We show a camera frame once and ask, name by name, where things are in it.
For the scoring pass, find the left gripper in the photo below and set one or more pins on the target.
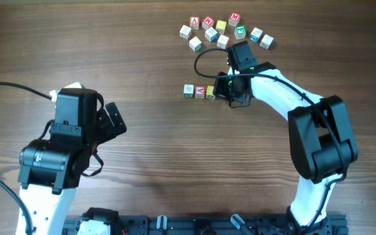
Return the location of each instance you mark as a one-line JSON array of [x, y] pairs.
[[108, 132]]

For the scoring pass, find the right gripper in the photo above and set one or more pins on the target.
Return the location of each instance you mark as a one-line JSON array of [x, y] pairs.
[[219, 91]]

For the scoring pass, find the yellow block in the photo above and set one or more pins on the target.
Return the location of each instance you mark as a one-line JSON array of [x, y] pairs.
[[220, 27], [209, 92]]

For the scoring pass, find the red picture block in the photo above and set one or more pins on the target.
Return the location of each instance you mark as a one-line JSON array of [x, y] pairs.
[[200, 92]]

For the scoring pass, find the green number block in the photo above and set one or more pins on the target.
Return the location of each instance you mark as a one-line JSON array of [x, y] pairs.
[[189, 90]]

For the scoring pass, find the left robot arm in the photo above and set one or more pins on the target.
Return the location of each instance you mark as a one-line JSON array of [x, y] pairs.
[[50, 169]]

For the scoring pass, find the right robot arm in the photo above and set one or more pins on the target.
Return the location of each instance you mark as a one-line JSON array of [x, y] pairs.
[[322, 143]]

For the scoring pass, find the plain block with red side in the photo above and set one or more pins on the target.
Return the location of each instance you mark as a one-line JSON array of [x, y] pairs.
[[222, 42]]

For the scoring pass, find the green letter block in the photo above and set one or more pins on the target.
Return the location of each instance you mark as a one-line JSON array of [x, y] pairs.
[[240, 32]]

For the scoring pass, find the blue picture block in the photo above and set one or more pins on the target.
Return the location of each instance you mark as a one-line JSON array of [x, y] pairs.
[[255, 34]]

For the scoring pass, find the plain block far right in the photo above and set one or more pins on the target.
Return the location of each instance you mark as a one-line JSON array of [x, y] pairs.
[[266, 41]]

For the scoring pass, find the blue sided block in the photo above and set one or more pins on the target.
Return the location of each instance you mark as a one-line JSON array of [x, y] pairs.
[[211, 34]]

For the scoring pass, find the yellow top block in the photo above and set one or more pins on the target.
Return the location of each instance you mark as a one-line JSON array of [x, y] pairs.
[[220, 27]]

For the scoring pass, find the red M block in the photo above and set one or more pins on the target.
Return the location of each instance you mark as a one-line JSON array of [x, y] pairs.
[[234, 19]]

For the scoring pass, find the green sided block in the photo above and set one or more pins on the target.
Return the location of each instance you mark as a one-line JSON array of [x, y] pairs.
[[195, 44]]

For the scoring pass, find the red W block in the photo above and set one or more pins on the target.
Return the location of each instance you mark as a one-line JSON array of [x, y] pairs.
[[207, 22]]

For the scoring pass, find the red A block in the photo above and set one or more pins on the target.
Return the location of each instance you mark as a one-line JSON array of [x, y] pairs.
[[194, 22]]

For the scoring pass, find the plain block far left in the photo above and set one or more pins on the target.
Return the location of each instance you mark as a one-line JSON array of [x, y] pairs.
[[185, 32]]

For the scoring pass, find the black mounting rail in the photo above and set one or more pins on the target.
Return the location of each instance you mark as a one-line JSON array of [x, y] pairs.
[[261, 225]]

